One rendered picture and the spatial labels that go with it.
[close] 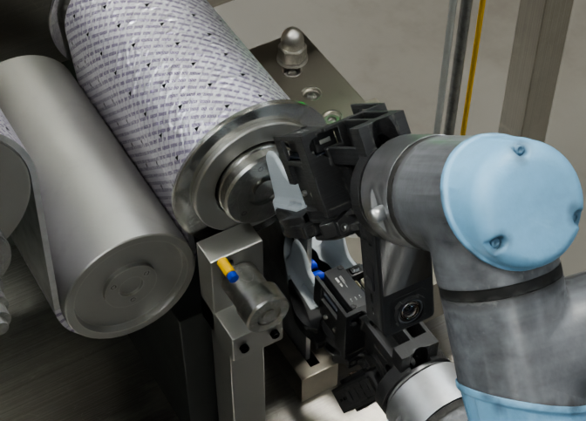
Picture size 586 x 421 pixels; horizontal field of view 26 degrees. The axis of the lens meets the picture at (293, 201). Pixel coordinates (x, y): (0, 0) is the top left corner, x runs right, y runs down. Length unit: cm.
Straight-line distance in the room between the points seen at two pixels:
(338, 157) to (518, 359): 21
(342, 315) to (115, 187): 22
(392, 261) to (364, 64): 216
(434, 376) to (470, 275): 32
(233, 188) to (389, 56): 206
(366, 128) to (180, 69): 26
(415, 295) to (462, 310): 17
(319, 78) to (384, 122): 61
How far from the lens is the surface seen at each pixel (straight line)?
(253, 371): 118
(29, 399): 136
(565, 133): 292
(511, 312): 75
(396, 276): 90
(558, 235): 73
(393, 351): 105
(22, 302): 144
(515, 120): 219
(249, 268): 106
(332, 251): 118
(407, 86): 298
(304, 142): 89
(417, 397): 105
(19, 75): 118
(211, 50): 107
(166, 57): 107
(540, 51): 207
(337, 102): 143
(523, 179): 71
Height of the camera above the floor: 201
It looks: 48 degrees down
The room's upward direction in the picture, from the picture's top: straight up
